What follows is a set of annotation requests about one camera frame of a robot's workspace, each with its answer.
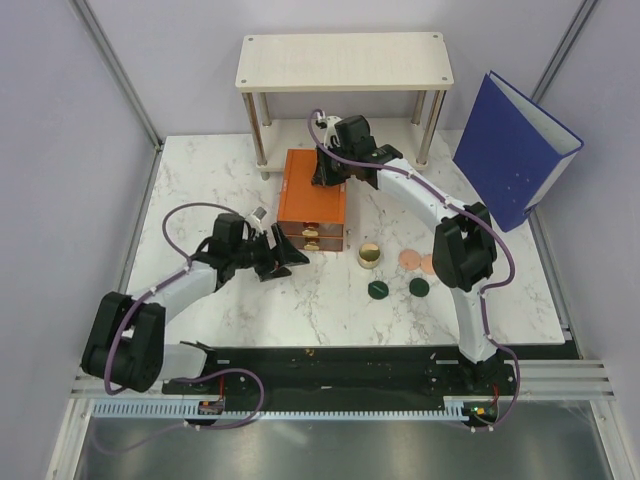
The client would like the pink powder puff right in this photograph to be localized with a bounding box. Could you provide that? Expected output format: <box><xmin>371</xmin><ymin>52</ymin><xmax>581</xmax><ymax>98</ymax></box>
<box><xmin>420</xmin><ymin>255</ymin><xmax>435</xmax><ymax>275</ymax></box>

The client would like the orange drawer box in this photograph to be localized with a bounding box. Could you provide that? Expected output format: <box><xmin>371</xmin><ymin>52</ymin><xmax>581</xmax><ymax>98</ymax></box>
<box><xmin>277</xmin><ymin>149</ymin><xmax>347</xmax><ymax>247</ymax></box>

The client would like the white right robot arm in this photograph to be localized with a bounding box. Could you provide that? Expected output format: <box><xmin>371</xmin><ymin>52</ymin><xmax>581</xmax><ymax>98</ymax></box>
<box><xmin>306</xmin><ymin>109</ymin><xmax>506</xmax><ymax>394</ymax></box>

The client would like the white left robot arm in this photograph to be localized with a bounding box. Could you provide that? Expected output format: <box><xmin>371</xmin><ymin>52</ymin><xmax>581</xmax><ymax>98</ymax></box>
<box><xmin>81</xmin><ymin>213</ymin><xmax>310</xmax><ymax>395</ymax></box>

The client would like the dark green lid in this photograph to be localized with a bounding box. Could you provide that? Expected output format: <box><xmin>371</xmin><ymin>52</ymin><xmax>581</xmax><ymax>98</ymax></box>
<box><xmin>367</xmin><ymin>280</ymin><xmax>389</xmax><ymax>300</ymax></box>
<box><xmin>409</xmin><ymin>278</ymin><xmax>430</xmax><ymax>298</ymax></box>

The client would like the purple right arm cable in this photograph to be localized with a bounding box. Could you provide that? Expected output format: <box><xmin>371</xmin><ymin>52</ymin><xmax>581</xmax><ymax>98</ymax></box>
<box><xmin>307</xmin><ymin>108</ymin><xmax>522</xmax><ymax>434</ymax></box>

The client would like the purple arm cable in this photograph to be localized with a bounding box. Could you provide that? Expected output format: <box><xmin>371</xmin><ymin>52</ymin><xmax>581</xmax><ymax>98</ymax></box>
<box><xmin>307</xmin><ymin>108</ymin><xmax>522</xmax><ymax>434</ymax></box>
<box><xmin>92</xmin><ymin>202</ymin><xmax>266</xmax><ymax>456</ymax></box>

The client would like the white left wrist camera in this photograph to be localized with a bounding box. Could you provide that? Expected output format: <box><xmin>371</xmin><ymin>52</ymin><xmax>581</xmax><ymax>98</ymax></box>
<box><xmin>244</xmin><ymin>207</ymin><xmax>267</xmax><ymax>240</ymax></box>

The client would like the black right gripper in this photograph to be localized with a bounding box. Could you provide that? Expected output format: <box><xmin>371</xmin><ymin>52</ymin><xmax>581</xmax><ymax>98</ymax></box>
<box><xmin>312</xmin><ymin>142</ymin><xmax>354</xmax><ymax>189</ymax></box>

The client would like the blue ring binder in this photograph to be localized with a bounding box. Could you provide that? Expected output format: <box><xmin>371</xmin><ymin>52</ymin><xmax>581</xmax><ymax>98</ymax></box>
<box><xmin>453</xmin><ymin>72</ymin><xmax>584</xmax><ymax>232</ymax></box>

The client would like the dark green lid left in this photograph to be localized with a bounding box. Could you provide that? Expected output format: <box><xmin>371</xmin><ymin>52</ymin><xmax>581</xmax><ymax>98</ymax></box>
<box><xmin>367</xmin><ymin>280</ymin><xmax>389</xmax><ymax>300</ymax></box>

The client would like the white two-tier shelf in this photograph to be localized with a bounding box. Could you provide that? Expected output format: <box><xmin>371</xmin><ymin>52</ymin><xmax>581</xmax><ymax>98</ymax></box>
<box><xmin>236</xmin><ymin>32</ymin><xmax>454</xmax><ymax>178</ymax></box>

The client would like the pink powder puff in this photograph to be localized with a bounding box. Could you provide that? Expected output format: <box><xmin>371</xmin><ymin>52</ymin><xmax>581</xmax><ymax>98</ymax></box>
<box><xmin>420</xmin><ymin>255</ymin><xmax>435</xmax><ymax>275</ymax></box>
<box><xmin>398</xmin><ymin>249</ymin><xmax>422</xmax><ymax>271</ymax></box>

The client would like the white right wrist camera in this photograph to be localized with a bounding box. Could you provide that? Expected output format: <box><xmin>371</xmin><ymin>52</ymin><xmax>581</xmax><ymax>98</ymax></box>
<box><xmin>315</xmin><ymin>114</ymin><xmax>342</xmax><ymax>149</ymax></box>

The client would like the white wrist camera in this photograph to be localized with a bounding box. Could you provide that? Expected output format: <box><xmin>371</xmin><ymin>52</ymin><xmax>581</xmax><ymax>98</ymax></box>
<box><xmin>315</xmin><ymin>114</ymin><xmax>342</xmax><ymax>149</ymax></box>
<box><xmin>244</xmin><ymin>207</ymin><xmax>267</xmax><ymax>240</ymax></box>

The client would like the light blue cable duct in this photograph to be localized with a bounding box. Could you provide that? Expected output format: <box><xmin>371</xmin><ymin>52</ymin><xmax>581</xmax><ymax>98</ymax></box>
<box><xmin>91</xmin><ymin>398</ymin><xmax>495</xmax><ymax>421</ymax></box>

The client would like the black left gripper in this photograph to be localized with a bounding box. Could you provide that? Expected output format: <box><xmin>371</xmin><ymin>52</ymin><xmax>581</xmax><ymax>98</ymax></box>
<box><xmin>231</xmin><ymin>223</ymin><xmax>308</xmax><ymax>282</ymax></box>

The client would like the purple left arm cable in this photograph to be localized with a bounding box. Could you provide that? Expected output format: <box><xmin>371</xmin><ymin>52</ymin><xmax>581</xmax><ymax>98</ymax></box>
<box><xmin>92</xmin><ymin>202</ymin><xmax>266</xmax><ymax>456</ymax></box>

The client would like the dark green lid right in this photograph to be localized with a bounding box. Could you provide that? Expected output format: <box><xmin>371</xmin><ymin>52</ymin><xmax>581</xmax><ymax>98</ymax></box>
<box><xmin>409</xmin><ymin>278</ymin><xmax>430</xmax><ymax>298</ymax></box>

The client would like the pink powder puff left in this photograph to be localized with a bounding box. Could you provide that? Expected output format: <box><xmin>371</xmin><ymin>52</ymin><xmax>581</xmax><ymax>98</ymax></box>
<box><xmin>398</xmin><ymin>249</ymin><xmax>422</xmax><ymax>271</ymax></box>

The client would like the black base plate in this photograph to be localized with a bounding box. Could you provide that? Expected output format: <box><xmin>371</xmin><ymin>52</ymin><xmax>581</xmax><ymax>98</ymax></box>
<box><xmin>162</xmin><ymin>346</ymin><xmax>516</xmax><ymax>409</ymax></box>

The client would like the gold round jar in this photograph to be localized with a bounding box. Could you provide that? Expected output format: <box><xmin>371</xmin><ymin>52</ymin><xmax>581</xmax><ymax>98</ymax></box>
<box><xmin>357</xmin><ymin>243</ymin><xmax>381</xmax><ymax>270</ymax></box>

